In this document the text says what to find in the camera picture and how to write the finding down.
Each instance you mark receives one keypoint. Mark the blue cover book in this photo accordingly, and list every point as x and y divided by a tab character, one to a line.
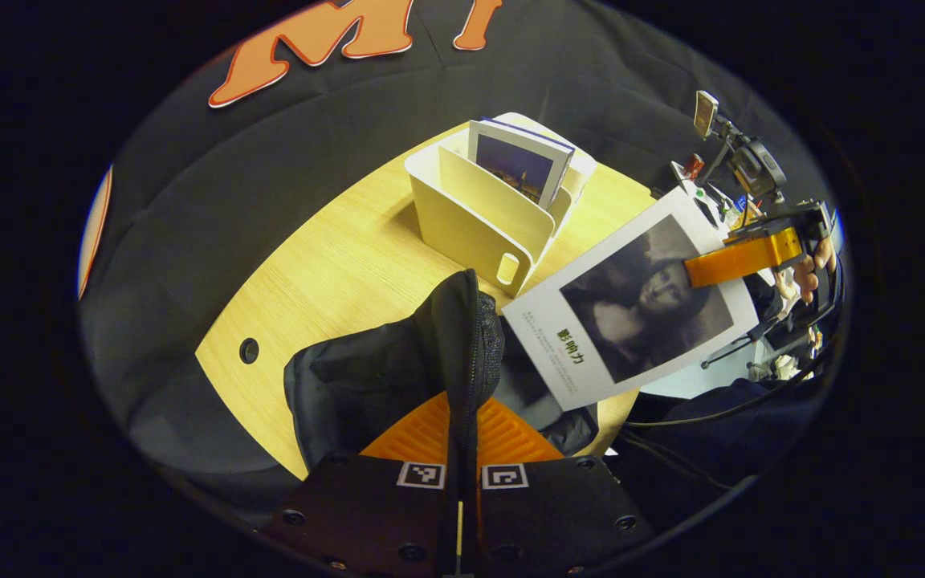
519	164

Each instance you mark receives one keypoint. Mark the small red object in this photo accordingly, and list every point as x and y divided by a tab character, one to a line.
694	166

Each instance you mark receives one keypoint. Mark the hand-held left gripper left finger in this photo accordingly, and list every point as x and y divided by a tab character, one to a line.
366	514

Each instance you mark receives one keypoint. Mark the white portrait cover book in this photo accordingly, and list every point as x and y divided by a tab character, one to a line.
639	305

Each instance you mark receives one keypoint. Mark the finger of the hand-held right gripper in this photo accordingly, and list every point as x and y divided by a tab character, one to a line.
739	255

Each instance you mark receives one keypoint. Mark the black schoolbag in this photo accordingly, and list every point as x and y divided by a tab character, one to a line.
366	377

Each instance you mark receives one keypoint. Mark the white bookshelf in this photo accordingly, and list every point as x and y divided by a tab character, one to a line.
462	217

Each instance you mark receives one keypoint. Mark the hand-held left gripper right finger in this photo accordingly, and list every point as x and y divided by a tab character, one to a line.
559	514

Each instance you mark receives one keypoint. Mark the black backdrop cloth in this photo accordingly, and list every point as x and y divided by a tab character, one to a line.
310	185

